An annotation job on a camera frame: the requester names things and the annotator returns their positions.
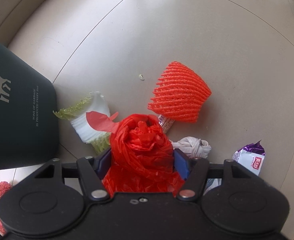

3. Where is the red plastic bag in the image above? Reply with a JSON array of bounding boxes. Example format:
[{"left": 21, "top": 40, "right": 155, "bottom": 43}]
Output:
[{"left": 103, "top": 114, "right": 184, "bottom": 196}]

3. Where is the red paper scrap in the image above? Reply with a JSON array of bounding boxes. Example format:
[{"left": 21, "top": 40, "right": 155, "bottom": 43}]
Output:
[{"left": 86, "top": 111, "right": 119, "bottom": 133}]

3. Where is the striped candy wrapper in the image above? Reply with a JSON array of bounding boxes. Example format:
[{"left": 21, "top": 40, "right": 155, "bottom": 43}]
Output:
[{"left": 158, "top": 115, "right": 175, "bottom": 134}]

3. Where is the small white crumb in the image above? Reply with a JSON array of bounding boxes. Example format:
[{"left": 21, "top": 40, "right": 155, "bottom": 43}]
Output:
[{"left": 138, "top": 74, "right": 145, "bottom": 81}]

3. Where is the dark green trash bin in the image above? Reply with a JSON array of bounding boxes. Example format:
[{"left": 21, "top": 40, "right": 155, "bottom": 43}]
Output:
[{"left": 0, "top": 43, "right": 59, "bottom": 170}]

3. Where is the orange foam fruit net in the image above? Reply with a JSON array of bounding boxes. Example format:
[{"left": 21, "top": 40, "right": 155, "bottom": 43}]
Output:
[{"left": 148, "top": 61, "right": 212, "bottom": 123}]

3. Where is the purple white snack wrapper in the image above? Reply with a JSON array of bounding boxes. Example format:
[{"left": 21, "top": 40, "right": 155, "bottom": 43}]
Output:
[{"left": 232, "top": 141, "right": 265, "bottom": 176}]

